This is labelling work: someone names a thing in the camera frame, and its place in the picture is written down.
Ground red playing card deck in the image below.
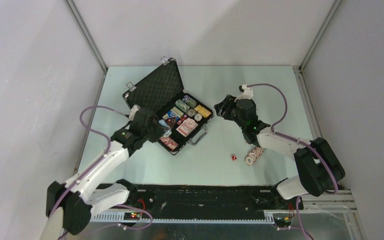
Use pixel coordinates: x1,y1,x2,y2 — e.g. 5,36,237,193
176,118,198,137

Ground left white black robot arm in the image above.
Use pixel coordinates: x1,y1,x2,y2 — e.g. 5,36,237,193
40,105,171,240

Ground blue patterned card deck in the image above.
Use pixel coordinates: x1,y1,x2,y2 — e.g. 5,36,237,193
162,106,184,127

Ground red white chip row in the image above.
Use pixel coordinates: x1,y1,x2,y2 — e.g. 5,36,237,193
159,136,178,152

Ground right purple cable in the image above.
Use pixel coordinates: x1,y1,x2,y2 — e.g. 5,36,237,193
244,82,340,240

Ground light blue chip stack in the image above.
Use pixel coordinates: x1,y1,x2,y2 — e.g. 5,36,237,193
158,119,172,131

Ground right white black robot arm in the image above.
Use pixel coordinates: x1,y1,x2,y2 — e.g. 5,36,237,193
214,94,345,209

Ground blue white chip stack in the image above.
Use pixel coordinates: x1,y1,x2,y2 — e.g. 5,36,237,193
182,94,197,108

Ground white red chip stack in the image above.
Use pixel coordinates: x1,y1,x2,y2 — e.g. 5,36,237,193
244,147,265,166

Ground red dice in case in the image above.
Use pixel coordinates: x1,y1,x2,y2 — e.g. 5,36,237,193
176,114,189,126

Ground yellow poker chip stack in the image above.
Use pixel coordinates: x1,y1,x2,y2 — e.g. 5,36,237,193
194,104,212,118

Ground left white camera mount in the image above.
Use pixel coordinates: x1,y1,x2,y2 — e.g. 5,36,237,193
128,104,141,121

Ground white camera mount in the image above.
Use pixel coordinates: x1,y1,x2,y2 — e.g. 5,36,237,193
234,84,254,102
128,104,141,121

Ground green poker chip stack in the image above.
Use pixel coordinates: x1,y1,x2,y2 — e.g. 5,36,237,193
175,99,191,113

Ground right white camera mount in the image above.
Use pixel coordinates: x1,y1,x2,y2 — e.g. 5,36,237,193
234,84,254,102

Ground black poker set case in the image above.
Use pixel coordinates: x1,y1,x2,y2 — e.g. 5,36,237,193
123,57,214,155

